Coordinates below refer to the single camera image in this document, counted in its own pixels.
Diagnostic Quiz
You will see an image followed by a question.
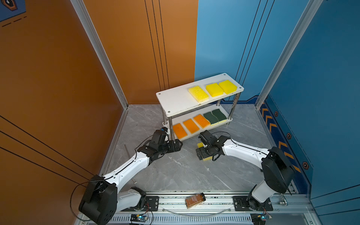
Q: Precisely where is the brown spice jar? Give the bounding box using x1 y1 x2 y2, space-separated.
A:
185 193 206 209

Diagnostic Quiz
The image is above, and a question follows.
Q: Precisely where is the aluminium front rail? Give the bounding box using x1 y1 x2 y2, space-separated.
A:
118 190 316 225

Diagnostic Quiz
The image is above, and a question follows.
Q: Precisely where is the aluminium corner post left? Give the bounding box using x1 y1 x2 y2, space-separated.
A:
70 0 128 110

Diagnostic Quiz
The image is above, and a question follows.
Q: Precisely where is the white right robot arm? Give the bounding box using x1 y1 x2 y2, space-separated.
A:
196 130 296 211

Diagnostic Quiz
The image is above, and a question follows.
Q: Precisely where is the green circuit board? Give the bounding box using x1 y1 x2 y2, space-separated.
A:
251 214 272 225
130 214 149 224

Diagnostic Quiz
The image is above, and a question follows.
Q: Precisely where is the aluminium corner post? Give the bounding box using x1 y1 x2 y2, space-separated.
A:
70 0 128 110
255 0 323 110

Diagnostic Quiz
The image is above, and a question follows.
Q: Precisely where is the green circuit board right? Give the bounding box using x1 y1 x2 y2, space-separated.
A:
251 214 272 225

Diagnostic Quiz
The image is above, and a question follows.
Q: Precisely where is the aluminium corner post right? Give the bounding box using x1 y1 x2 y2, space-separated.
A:
255 0 323 110

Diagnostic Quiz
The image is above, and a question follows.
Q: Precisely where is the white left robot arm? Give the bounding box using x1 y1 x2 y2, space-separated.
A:
78 127 183 225

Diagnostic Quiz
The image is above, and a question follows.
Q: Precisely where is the green yellow sponge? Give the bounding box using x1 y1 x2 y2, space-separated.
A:
203 112 219 126
211 109 227 122

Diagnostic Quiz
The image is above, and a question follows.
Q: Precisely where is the yellow sponge top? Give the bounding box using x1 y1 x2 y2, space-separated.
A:
218 80 237 94

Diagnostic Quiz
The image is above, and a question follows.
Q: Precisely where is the yellow sponge bottom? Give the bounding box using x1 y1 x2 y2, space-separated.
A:
188 86 209 103

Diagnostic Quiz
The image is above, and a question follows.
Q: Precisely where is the white two-tier metal shelf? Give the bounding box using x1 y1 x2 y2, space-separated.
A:
156 73 244 141

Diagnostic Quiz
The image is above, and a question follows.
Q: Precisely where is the orange sponge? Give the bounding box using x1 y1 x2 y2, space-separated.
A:
183 119 200 134
193 114 211 129
173 123 188 140

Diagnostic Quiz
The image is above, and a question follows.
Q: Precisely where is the green circuit board left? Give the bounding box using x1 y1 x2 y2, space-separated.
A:
130 214 149 224

